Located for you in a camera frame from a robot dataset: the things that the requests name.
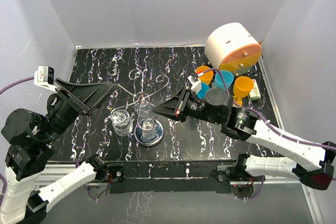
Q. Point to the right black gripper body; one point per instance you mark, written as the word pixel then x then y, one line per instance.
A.
pixel 195 108

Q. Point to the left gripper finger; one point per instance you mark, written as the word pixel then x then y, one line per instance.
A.
pixel 82 90
pixel 95 94

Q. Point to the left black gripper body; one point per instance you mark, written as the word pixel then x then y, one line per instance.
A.
pixel 61 115

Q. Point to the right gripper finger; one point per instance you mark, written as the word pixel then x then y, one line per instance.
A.
pixel 167 113
pixel 170 104

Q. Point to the blue wine glass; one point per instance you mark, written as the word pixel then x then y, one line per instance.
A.
pixel 228 78
pixel 202 91

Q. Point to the clear ribbed wine glass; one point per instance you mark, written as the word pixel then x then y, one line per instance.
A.
pixel 145 128

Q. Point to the yellow wine glass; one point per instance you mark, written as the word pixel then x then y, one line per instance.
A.
pixel 206 77
pixel 241 89

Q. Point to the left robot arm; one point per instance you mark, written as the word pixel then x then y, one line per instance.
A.
pixel 31 135

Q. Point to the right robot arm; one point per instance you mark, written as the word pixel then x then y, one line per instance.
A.
pixel 308 162

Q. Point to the white and orange appliance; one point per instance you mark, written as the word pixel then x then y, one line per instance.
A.
pixel 232 48

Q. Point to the black front base bar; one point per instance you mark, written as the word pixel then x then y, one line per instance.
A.
pixel 167 176

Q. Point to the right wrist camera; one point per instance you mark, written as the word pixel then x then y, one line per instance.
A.
pixel 194 84

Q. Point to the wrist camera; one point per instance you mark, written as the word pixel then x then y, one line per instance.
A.
pixel 194 84
pixel 44 78

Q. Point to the chrome wire glass rack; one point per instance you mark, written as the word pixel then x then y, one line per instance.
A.
pixel 130 107

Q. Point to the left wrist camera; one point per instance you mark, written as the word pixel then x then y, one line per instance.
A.
pixel 44 78

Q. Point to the cream switch box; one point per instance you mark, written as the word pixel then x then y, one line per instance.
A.
pixel 254 94

